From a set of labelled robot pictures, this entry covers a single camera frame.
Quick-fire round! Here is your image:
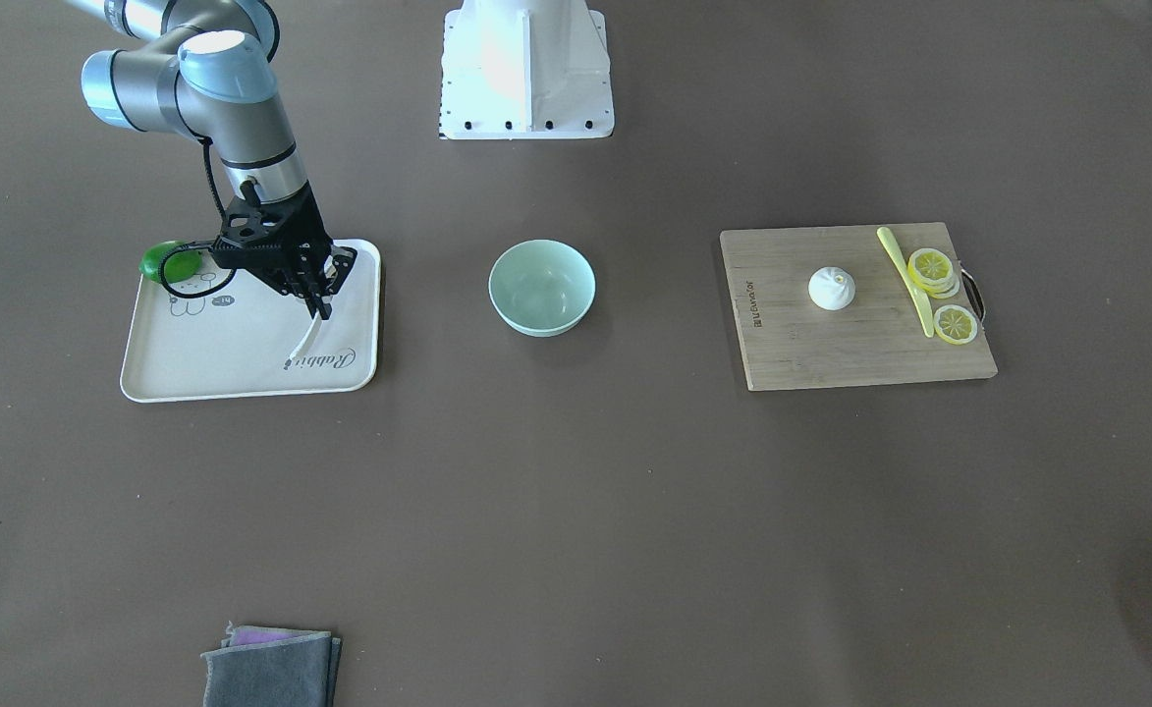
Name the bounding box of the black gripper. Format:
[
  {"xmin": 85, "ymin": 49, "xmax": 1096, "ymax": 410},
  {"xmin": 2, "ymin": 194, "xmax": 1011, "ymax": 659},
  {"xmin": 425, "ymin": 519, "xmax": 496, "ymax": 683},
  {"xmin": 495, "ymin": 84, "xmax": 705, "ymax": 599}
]
[{"xmin": 242, "ymin": 237, "xmax": 336, "ymax": 321}]

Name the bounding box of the white spoon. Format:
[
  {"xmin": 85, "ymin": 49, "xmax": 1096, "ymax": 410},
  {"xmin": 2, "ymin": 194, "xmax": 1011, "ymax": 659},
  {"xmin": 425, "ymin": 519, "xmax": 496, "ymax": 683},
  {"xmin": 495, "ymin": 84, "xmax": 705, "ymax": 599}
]
[{"xmin": 288, "ymin": 316, "xmax": 324, "ymax": 363}]

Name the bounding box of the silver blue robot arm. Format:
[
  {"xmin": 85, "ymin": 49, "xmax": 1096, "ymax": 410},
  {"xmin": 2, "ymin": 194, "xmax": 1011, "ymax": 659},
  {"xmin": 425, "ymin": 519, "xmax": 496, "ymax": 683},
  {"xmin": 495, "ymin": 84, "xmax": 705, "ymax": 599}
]
[{"xmin": 77, "ymin": 1, "xmax": 357, "ymax": 319}]

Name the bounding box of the mint green bowl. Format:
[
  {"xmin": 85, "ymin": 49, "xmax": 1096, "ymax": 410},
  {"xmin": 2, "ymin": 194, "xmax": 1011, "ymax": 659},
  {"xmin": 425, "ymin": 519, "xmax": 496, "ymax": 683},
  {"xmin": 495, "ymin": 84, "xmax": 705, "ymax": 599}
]
[{"xmin": 487, "ymin": 240, "xmax": 597, "ymax": 339}]

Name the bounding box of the white steamed bun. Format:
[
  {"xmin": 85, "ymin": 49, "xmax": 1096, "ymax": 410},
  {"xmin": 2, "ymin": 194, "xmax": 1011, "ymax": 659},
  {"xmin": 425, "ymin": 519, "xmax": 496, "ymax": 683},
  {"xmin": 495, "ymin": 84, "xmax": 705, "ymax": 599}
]
[{"xmin": 808, "ymin": 267, "xmax": 857, "ymax": 310}]

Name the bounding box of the cream rabbit tray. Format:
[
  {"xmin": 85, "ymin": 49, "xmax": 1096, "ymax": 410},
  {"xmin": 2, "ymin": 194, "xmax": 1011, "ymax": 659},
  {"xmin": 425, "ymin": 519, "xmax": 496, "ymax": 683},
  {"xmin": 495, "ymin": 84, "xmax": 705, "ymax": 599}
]
[{"xmin": 119, "ymin": 240, "xmax": 382, "ymax": 403}]

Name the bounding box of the green round object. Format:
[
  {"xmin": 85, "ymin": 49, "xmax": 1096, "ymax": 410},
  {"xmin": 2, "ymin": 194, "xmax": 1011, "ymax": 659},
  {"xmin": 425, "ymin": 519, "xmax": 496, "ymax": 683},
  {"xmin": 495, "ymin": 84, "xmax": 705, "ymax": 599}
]
[{"xmin": 138, "ymin": 241, "xmax": 202, "ymax": 286}]

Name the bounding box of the grey folded cloth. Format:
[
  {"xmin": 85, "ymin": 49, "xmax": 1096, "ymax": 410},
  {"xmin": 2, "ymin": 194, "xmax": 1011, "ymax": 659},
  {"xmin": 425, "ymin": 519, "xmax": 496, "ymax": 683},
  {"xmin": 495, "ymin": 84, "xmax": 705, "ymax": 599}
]
[{"xmin": 200, "ymin": 623, "xmax": 342, "ymax": 706}]

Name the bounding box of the wooden cutting board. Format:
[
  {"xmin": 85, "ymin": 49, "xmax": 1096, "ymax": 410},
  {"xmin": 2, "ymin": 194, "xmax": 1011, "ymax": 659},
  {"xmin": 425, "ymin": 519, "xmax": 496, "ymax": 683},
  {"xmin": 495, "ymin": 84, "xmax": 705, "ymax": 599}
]
[{"xmin": 719, "ymin": 225, "xmax": 998, "ymax": 391}]

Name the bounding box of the yellow plastic knife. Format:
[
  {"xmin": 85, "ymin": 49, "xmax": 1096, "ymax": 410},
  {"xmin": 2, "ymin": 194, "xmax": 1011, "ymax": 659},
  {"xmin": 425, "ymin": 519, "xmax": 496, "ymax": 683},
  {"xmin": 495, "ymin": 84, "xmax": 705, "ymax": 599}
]
[{"xmin": 877, "ymin": 227, "xmax": 935, "ymax": 339}]

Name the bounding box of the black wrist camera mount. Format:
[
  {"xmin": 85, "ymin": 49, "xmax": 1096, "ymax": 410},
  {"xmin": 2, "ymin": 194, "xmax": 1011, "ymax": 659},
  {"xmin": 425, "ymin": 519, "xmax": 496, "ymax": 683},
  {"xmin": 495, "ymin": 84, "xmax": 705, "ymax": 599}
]
[{"xmin": 210, "ymin": 185, "xmax": 358, "ymax": 296}]

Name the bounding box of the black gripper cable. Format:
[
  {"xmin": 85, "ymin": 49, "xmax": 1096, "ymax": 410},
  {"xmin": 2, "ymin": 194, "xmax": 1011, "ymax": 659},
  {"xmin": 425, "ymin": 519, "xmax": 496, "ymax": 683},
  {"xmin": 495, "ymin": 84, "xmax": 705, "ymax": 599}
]
[{"xmin": 162, "ymin": 142, "xmax": 243, "ymax": 299}]

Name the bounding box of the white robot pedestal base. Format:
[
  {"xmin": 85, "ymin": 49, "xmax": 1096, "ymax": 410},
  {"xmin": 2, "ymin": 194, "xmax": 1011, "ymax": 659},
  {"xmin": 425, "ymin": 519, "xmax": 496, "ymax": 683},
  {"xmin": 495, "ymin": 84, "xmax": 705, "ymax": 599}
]
[{"xmin": 438, "ymin": 1, "xmax": 616, "ymax": 140}]

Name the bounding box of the lemon slice near handle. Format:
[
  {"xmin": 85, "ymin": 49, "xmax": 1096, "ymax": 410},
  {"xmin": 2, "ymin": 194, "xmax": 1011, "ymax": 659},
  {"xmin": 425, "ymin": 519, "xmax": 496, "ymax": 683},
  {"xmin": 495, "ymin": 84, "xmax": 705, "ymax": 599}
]
[{"xmin": 933, "ymin": 304, "xmax": 982, "ymax": 345}]

